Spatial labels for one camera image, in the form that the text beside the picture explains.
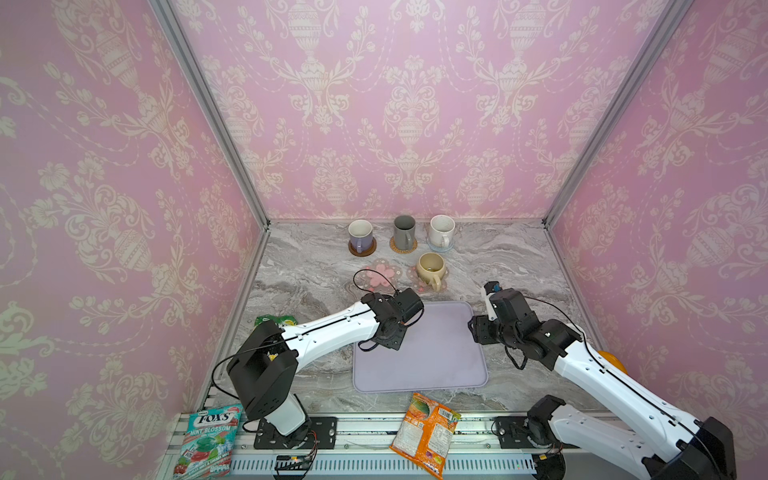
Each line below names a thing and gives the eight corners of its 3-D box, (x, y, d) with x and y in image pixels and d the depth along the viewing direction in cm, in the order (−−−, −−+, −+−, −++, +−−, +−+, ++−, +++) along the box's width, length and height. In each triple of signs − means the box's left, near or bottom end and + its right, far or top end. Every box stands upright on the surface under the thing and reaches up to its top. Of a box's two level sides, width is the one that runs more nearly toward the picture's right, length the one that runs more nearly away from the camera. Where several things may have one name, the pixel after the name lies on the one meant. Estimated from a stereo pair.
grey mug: (394, 257, 112) (394, 237, 103) (394, 234, 119) (394, 214, 110) (415, 257, 112) (417, 237, 103) (414, 234, 119) (415, 214, 110)
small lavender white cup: (349, 258, 112) (346, 243, 105) (352, 234, 119) (349, 219, 112) (371, 258, 112) (370, 243, 105) (372, 234, 119) (371, 219, 112)
